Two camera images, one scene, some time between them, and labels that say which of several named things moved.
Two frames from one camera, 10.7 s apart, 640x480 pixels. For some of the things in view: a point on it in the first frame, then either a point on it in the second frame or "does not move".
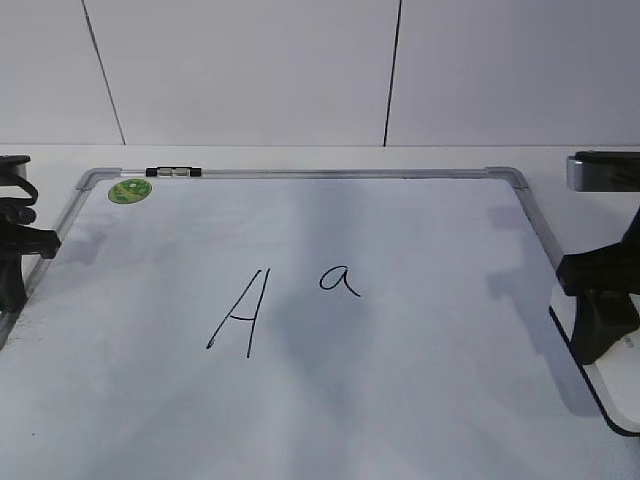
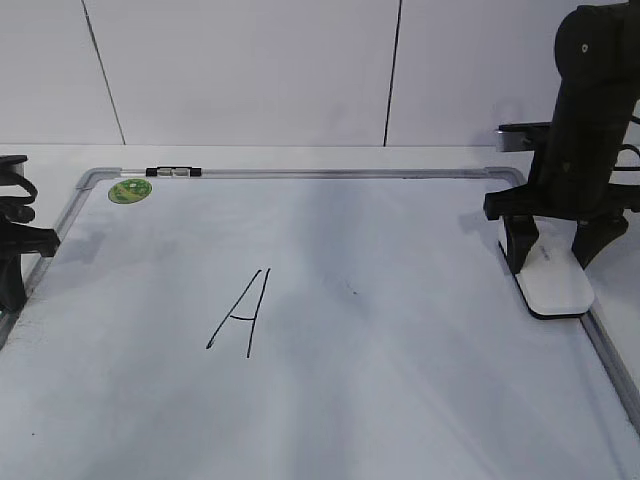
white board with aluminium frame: x=303 y=323 does not move
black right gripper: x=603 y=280 to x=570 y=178
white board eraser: x=613 y=378 to x=550 y=277
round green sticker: x=129 y=190 does not move
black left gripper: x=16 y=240 does not move
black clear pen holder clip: x=173 y=171 does not move
